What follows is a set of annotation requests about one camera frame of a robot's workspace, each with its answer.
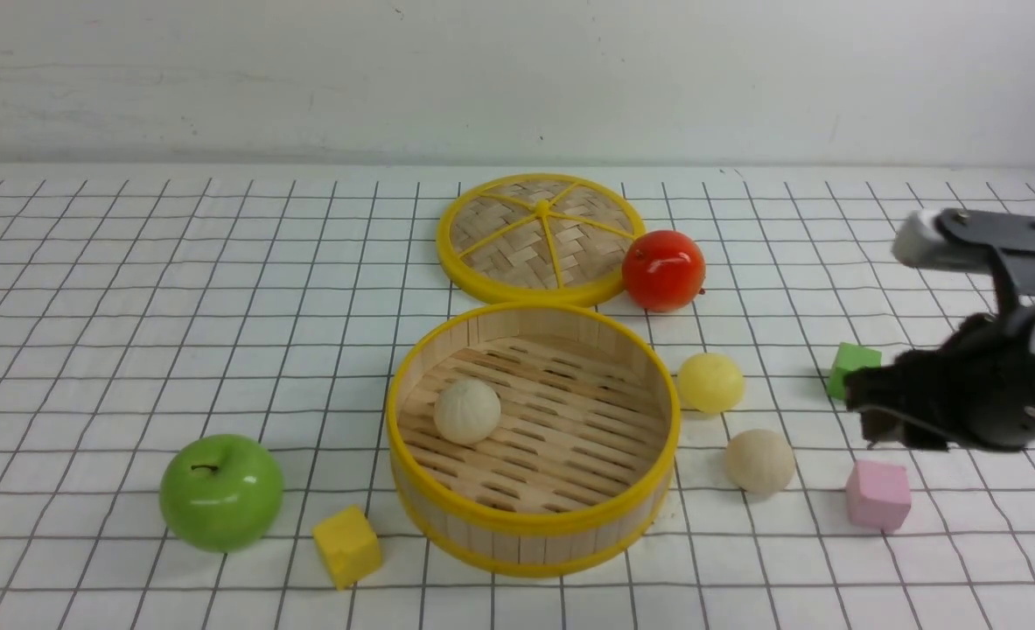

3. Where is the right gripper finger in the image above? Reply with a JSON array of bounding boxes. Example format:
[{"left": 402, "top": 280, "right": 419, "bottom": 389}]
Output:
[
  {"left": 892, "top": 208, "right": 1035, "bottom": 314},
  {"left": 844, "top": 351, "right": 973, "bottom": 452}
]

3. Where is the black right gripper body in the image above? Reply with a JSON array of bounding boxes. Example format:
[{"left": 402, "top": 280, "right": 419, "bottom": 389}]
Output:
[{"left": 955, "top": 304, "right": 1035, "bottom": 452}]

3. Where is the white bun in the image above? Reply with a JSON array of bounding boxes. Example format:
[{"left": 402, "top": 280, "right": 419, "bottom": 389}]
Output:
[
  {"left": 433, "top": 379, "right": 501, "bottom": 445},
  {"left": 725, "top": 428, "right": 797, "bottom": 497}
]

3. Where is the yellow bun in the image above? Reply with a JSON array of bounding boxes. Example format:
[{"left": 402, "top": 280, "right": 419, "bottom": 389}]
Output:
[{"left": 676, "top": 353, "right": 745, "bottom": 415}]

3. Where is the yellow-rimmed bamboo steamer tray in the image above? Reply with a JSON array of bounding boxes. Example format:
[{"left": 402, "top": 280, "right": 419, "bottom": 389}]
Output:
[{"left": 385, "top": 303, "right": 681, "bottom": 578}]

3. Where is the woven bamboo steamer lid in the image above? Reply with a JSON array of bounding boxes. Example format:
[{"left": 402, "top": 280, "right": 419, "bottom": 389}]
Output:
[{"left": 436, "top": 172, "right": 647, "bottom": 307}]

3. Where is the green cube block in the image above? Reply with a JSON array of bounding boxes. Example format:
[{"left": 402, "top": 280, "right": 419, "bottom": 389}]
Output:
[{"left": 828, "top": 342, "right": 882, "bottom": 402}]

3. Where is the pink cube block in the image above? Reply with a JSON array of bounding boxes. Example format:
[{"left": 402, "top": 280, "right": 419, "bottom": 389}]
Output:
[{"left": 845, "top": 459, "right": 913, "bottom": 533}]

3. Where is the red toy apple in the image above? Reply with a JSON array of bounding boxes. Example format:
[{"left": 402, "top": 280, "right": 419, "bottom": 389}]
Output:
[{"left": 621, "top": 230, "right": 706, "bottom": 312}]

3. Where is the yellow cube block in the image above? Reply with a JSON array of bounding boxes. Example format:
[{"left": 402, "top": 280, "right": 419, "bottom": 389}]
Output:
[{"left": 311, "top": 505, "right": 382, "bottom": 591}]

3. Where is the green toy apple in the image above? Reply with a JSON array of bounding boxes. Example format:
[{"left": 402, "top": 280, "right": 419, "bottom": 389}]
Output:
[{"left": 158, "top": 434, "right": 284, "bottom": 553}]

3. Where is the white checkered tablecloth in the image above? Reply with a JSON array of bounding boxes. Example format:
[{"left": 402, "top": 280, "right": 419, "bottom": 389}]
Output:
[{"left": 0, "top": 166, "right": 1035, "bottom": 629}]

